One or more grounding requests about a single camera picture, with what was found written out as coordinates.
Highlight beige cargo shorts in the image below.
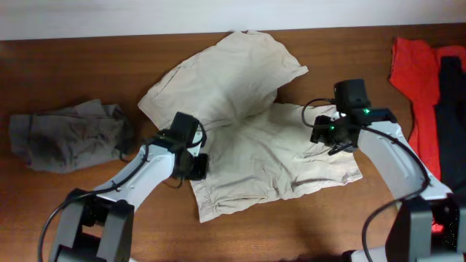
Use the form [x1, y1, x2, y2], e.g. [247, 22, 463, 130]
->
[138, 31, 362, 223]

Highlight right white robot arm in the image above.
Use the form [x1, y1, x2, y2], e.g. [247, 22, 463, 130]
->
[311, 108, 465, 261]

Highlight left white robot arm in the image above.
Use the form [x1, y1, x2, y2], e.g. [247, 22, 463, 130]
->
[41, 130, 208, 261]

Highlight red garment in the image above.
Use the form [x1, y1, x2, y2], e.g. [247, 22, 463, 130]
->
[389, 38, 465, 182]

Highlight black garment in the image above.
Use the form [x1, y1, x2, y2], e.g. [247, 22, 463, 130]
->
[435, 57, 465, 196]

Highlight grey crumpled garment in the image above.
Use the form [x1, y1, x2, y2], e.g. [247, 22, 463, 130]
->
[9, 99, 134, 173]

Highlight left black cable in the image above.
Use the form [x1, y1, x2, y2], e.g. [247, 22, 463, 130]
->
[36, 119, 208, 262]

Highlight black cable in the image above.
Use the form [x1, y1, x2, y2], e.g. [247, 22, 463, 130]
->
[36, 119, 208, 262]
[301, 97, 432, 262]

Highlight right black cable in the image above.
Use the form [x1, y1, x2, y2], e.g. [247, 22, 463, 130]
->
[301, 97, 432, 262]

